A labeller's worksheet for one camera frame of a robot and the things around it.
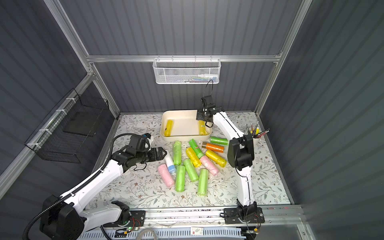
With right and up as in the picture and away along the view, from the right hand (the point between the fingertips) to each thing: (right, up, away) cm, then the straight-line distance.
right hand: (204, 115), depth 97 cm
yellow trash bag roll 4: (+7, -27, -5) cm, 28 cm away
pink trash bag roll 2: (+3, -31, -8) cm, 32 cm away
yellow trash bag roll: (-25, -9, +10) cm, 28 cm away
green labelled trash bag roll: (-5, -22, 0) cm, 22 cm away
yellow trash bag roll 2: (-1, -10, +9) cm, 13 cm away
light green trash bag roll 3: (-8, -33, -9) cm, 35 cm away
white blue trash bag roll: (-21, -30, -8) cm, 37 cm away
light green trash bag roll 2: (-14, -37, -14) cm, 42 cm away
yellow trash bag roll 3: (-7, -26, -5) cm, 27 cm away
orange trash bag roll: (+6, -21, 0) cm, 22 cm away
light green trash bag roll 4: (-1, -39, -14) cm, 41 cm away
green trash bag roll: (+10, -17, +3) cm, 20 cm away
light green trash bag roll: (-17, -24, -3) cm, 30 cm away
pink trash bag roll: (-23, -36, -10) cm, 44 cm away
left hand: (-24, -23, -16) cm, 37 cm away
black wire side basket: (-69, -11, -24) cm, 74 cm away
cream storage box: (-13, -7, +14) cm, 20 cm away
